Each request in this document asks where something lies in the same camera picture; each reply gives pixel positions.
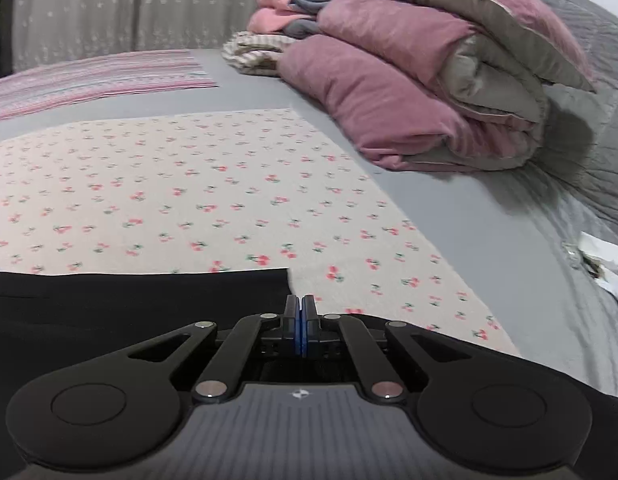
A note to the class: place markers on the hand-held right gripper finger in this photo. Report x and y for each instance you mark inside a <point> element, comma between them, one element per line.
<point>296,332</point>
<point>306,332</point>

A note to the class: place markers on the grey star print curtain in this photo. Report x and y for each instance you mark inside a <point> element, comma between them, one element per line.
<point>114,5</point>

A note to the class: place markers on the pile of pink clothes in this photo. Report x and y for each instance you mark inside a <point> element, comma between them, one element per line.
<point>284,5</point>

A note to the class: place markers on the grey quilted blanket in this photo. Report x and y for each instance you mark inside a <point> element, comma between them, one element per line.
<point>604,85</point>

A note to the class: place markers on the white paper scraps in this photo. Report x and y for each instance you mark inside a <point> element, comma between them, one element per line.
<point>605,260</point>

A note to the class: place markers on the beige striped cloth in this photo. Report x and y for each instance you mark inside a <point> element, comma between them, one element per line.
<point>251,52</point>

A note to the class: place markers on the grey bed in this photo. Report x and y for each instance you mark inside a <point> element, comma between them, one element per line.
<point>479,220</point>

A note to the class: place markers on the pink striped blanket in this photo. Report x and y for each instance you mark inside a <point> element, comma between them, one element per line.
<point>89,80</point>

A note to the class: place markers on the cherry print cloth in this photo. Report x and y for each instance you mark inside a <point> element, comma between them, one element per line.
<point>189,195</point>

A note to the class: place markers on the black pants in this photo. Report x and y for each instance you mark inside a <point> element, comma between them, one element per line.
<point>114,305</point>

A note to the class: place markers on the folded mauve quilt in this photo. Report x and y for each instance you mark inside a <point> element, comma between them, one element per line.
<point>389,70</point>

